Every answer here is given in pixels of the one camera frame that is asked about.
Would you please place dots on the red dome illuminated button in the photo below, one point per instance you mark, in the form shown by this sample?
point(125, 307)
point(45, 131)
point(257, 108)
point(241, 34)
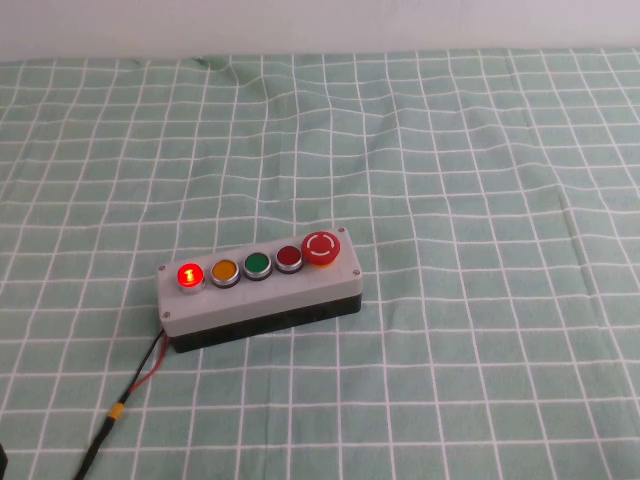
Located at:
point(190, 276)

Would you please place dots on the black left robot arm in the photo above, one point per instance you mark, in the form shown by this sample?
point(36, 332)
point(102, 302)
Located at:
point(3, 465)

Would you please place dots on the red mushroom emergency stop button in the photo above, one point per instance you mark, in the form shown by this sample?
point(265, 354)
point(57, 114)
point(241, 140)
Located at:
point(321, 245)

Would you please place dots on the dark red round push button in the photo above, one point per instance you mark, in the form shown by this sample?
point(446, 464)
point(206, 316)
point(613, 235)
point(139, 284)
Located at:
point(288, 256)

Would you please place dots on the grey black button control box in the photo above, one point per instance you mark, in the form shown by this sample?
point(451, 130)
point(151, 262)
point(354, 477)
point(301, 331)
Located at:
point(260, 300)

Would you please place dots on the yellow round push button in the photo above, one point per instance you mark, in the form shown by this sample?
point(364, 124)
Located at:
point(224, 271)

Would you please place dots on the green white checked tablecloth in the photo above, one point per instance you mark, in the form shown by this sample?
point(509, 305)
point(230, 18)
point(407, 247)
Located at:
point(450, 200)

